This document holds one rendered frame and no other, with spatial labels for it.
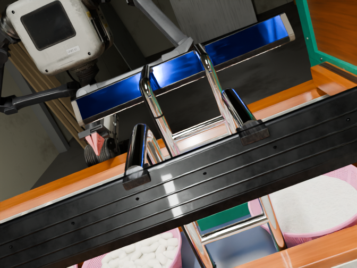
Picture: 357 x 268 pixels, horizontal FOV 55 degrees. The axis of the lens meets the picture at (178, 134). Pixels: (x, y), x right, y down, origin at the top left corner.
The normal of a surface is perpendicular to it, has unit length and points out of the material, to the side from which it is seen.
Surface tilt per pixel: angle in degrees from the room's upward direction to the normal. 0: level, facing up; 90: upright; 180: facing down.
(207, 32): 90
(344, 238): 0
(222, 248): 0
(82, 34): 90
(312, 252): 0
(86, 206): 58
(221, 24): 90
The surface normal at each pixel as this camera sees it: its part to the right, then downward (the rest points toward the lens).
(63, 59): -0.11, 0.46
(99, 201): -0.15, -0.11
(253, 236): -0.37, -0.84
